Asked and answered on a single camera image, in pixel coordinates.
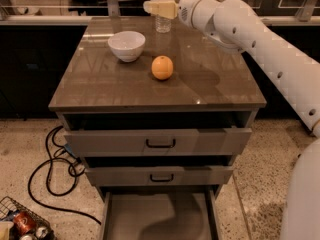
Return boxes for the top grey drawer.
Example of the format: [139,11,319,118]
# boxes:
[65,127,252,157]

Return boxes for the silver can top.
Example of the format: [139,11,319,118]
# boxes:
[35,226,49,240]

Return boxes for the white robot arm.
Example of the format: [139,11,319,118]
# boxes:
[143,0,320,240]

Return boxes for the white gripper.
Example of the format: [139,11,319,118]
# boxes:
[143,0,211,28]

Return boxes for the black floor cable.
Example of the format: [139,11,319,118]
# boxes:
[27,126,102,226]

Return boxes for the grey drawer cabinet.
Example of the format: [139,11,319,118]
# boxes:
[48,15,268,240]

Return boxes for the clear plastic water bottle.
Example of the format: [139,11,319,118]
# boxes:
[155,15,171,33]

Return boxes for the red soda can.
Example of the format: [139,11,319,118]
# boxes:
[13,211,37,236]

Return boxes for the black wire basket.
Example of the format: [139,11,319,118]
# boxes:
[0,196,57,240]

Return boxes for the orange fruit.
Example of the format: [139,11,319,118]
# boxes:
[151,56,173,81]

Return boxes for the grey drawer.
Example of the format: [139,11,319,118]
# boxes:
[98,190,222,240]
[65,127,252,157]
[86,166,233,187]

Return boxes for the middle grey drawer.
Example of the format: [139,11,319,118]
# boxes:
[86,166,233,187]

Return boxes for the bottom grey drawer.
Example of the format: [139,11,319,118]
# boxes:
[98,190,222,240]

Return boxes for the white ceramic bowl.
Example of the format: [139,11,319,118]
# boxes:
[108,31,146,62]

